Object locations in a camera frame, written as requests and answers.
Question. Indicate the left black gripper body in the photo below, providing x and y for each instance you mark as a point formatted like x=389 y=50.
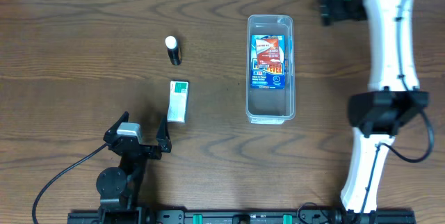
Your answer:
x=149 y=152

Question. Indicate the clear plastic container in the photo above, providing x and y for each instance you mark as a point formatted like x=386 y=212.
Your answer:
x=272 y=106

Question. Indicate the red small box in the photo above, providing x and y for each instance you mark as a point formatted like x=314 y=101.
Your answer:
x=268 y=52

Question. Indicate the black bottle white cap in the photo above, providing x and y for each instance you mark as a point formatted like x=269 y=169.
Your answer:
x=173 y=48

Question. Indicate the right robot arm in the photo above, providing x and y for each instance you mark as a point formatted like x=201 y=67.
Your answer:
x=393 y=99

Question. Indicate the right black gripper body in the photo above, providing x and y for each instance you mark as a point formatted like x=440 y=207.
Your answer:
x=352 y=5

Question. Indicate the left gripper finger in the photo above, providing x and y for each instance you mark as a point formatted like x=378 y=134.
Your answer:
x=114 y=128
x=163 y=137

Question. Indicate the blue Kool Fever box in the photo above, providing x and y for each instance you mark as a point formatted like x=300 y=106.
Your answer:
x=272 y=77

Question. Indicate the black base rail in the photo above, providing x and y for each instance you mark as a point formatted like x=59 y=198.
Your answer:
x=309 y=215

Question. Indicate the white green medicine box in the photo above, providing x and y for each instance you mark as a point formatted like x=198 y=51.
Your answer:
x=178 y=101

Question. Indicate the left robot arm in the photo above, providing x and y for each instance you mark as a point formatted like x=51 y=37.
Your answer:
x=119 y=186

